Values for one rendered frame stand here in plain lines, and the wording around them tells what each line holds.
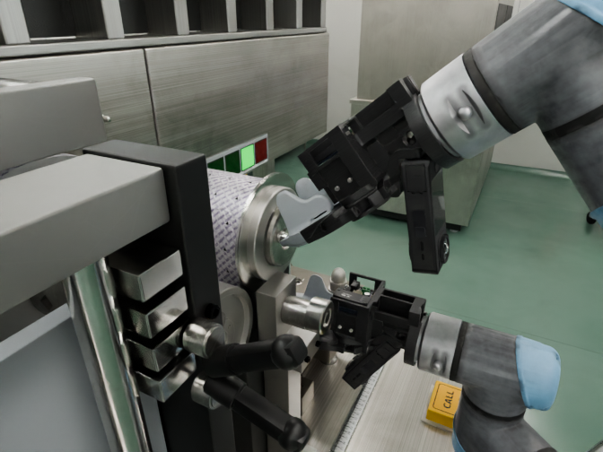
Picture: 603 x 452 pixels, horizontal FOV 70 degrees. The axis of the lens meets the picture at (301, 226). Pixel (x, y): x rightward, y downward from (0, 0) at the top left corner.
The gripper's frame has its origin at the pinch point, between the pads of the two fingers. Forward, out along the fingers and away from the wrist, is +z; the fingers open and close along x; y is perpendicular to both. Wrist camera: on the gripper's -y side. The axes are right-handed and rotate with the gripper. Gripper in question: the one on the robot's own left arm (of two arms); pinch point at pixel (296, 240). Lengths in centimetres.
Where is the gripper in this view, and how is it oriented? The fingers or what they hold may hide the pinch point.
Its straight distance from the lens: 48.6
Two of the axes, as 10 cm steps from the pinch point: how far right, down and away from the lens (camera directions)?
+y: -5.8, -8.1, -0.7
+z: -6.8, 4.3, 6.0
